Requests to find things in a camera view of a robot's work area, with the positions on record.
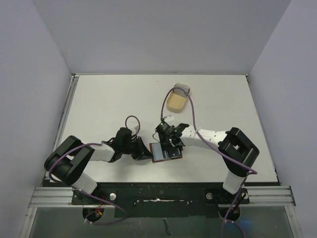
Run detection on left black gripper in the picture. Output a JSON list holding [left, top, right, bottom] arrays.
[[121, 136, 153, 160]]

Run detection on brown leather card holder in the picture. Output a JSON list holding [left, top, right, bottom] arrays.
[[149, 142, 183, 163]]

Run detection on dark credit card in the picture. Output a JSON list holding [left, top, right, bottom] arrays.
[[152, 143, 163, 161]]

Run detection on black credit card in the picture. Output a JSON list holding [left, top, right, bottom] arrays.
[[168, 148, 181, 159]]

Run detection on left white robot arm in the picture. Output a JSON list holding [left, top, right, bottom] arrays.
[[44, 127, 153, 204]]

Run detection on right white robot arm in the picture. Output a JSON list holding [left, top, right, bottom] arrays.
[[155, 120, 260, 203]]

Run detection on tan oval cardboard tray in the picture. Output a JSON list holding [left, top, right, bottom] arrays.
[[166, 91, 189, 113]]

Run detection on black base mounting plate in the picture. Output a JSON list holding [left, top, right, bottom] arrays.
[[71, 182, 250, 218]]

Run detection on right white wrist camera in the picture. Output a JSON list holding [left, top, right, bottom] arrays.
[[162, 115, 175, 122]]

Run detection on aluminium rail left edge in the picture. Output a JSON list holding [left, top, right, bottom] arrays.
[[44, 73, 79, 178]]

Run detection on aluminium rail front right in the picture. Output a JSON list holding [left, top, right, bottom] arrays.
[[242, 186, 296, 207]]

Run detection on aluminium rail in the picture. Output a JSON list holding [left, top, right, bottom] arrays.
[[29, 187, 73, 208], [242, 186, 296, 207]]

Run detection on aluminium rail front left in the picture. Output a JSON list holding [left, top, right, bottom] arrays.
[[29, 187, 73, 208]]

